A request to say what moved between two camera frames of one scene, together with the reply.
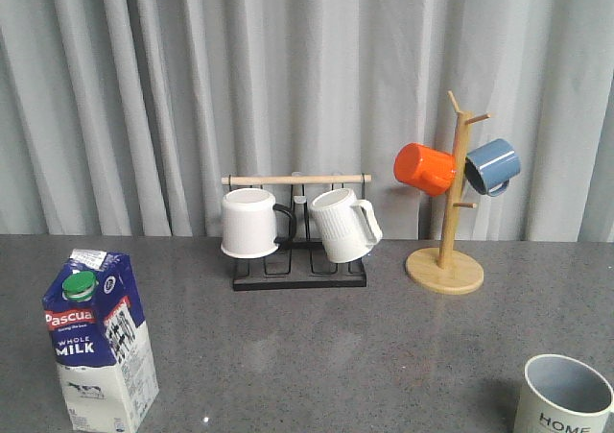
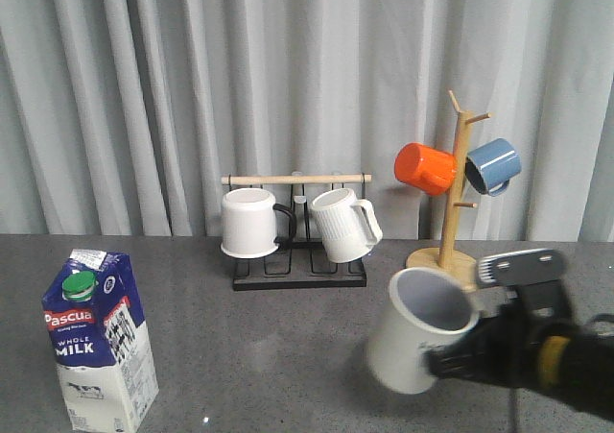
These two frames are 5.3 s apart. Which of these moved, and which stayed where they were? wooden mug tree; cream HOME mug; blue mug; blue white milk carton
Moved: cream HOME mug
Stayed: blue white milk carton; wooden mug tree; blue mug
